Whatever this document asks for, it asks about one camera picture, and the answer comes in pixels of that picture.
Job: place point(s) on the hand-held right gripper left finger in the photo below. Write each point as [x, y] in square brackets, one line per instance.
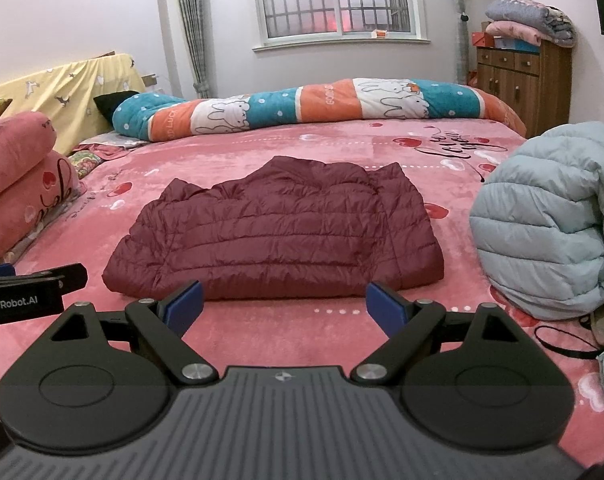
[184, 307]

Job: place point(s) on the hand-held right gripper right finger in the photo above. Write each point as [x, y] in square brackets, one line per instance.
[387, 310]

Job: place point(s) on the maroon down jacket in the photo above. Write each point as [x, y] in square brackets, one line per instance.
[282, 230]

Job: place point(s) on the folded pink quilt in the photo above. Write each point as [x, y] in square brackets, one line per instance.
[16, 160]

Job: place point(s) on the floral pillow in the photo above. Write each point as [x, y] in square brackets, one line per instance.
[84, 165]

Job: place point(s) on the pale grey down jacket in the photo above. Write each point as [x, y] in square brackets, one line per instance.
[542, 220]

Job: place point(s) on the black pillow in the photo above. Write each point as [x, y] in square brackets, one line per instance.
[111, 102]

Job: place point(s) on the yellow printed cloth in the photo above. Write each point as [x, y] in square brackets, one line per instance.
[56, 90]

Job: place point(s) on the rolled rabbit print quilt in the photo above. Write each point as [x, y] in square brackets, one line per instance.
[282, 110]

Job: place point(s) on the wooden dresser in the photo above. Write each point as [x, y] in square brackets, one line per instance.
[517, 90]

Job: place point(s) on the small orange box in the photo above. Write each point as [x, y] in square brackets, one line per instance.
[380, 34]

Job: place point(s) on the grey checked curtain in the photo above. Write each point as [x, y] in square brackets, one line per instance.
[189, 25]
[454, 10]

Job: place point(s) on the blue box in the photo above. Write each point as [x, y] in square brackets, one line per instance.
[522, 46]

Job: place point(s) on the folded pink blanket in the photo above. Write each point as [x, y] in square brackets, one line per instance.
[507, 30]

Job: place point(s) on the barred window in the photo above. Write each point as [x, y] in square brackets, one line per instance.
[332, 0]

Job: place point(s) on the folded grey blanket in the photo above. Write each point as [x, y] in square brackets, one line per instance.
[522, 10]

